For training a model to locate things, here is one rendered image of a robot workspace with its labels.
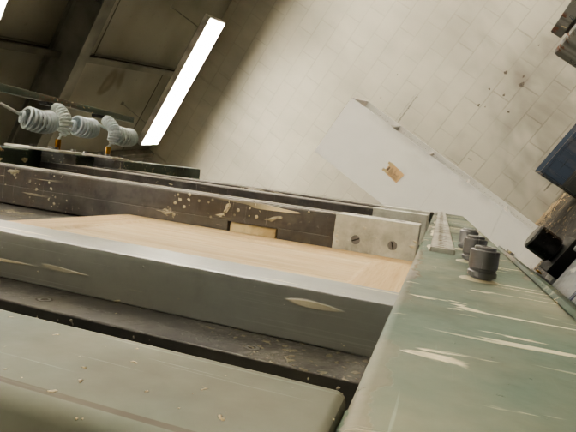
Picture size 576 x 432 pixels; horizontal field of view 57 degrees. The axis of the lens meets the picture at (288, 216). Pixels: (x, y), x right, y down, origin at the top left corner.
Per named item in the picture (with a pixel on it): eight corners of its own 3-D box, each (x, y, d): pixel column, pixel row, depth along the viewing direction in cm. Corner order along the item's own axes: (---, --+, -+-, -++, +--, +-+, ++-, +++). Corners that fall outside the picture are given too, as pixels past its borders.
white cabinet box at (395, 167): (554, 247, 414) (351, 97, 455) (504, 299, 434) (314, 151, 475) (547, 232, 470) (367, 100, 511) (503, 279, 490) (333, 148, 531)
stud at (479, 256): (497, 285, 44) (502, 249, 44) (466, 279, 45) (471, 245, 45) (494, 280, 47) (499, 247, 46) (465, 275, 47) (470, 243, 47)
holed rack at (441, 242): (454, 255, 63) (455, 250, 63) (429, 250, 64) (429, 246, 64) (445, 213, 222) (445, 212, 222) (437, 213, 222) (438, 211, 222)
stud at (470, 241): (484, 265, 57) (489, 238, 57) (461, 261, 57) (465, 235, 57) (483, 262, 59) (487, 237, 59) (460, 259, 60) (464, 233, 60)
